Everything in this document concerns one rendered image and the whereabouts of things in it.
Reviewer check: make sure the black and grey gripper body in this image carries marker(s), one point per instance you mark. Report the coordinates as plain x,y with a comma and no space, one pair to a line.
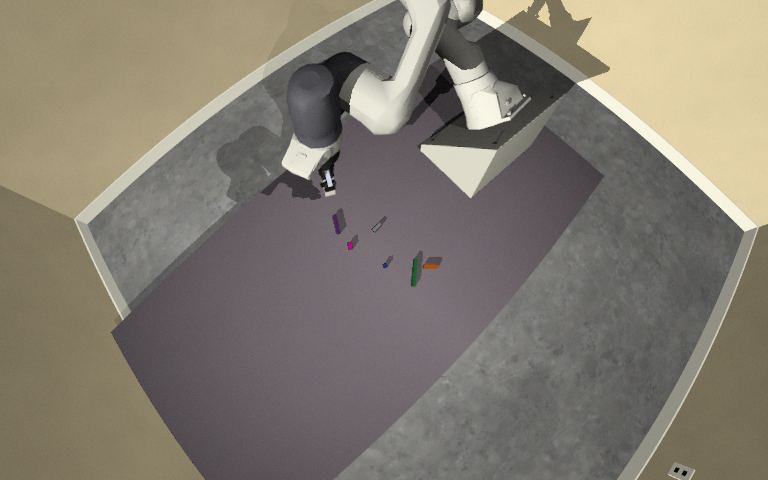
327,165

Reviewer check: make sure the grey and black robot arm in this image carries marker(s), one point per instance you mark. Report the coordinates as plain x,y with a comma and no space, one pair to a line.
384,103

